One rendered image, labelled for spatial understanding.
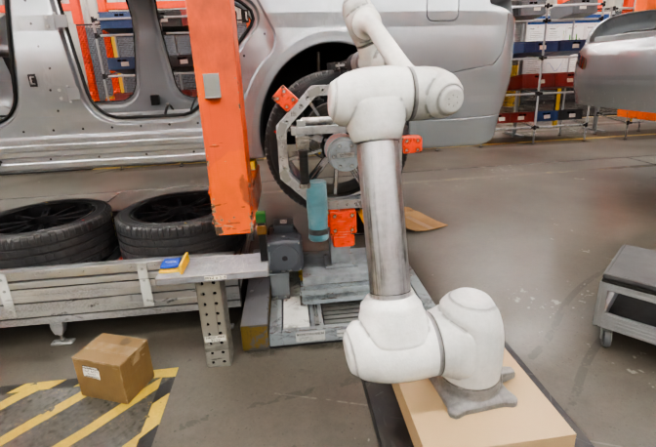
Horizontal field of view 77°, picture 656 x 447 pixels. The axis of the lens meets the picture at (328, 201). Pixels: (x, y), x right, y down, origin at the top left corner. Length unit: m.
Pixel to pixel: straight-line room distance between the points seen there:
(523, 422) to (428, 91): 0.81
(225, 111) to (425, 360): 1.16
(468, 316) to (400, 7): 1.65
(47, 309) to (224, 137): 1.17
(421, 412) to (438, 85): 0.79
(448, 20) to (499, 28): 0.28
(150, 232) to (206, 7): 1.04
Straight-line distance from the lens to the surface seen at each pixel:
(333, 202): 1.85
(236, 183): 1.75
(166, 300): 2.11
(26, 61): 2.55
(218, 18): 1.71
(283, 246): 2.00
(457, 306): 1.05
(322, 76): 1.84
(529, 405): 1.24
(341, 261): 2.13
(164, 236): 2.10
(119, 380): 1.84
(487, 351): 1.09
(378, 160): 0.97
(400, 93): 0.98
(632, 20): 5.20
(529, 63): 7.70
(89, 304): 2.23
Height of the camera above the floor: 1.18
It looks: 18 degrees down
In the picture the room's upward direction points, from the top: 2 degrees counter-clockwise
